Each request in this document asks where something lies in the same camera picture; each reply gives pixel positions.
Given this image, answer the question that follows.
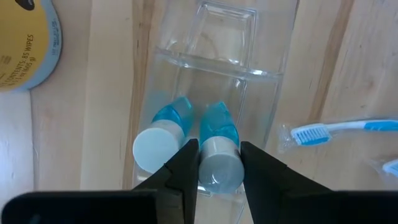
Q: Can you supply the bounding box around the blue mouthwash bottle white cap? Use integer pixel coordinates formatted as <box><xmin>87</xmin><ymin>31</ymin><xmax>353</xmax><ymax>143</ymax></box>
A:
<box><xmin>132</xmin><ymin>95</ymin><xmax>195</xmax><ymax>174</ymax></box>
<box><xmin>198</xmin><ymin>101</ymin><xmax>246</xmax><ymax>194</ymax></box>

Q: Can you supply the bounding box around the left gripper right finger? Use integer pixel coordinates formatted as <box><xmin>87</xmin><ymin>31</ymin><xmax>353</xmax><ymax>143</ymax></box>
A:
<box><xmin>240</xmin><ymin>141</ymin><xmax>398</xmax><ymax>224</ymax></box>

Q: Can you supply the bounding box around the yellow wipes canister white lid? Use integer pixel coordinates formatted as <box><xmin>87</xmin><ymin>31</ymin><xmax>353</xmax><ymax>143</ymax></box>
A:
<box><xmin>0</xmin><ymin>0</ymin><xmax>63</xmax><ymax>93</ymax></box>

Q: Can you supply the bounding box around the blue toothbrush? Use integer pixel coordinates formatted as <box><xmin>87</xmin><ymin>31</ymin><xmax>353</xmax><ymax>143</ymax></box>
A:
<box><xmin>277</xmin><ymin>118</ymin><xmax>398</xmax><ymax>155</ymax></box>
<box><xmin>369</xmin><ymin>157</ymin><xmax>398</xmax><ymax>179</ymax></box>

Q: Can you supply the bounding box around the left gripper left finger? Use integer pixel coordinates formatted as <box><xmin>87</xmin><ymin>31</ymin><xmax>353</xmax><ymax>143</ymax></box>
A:
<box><xmin>1</xmin><ymin>138</ymin><xmax>200</xmax><ymax>224</ymax></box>

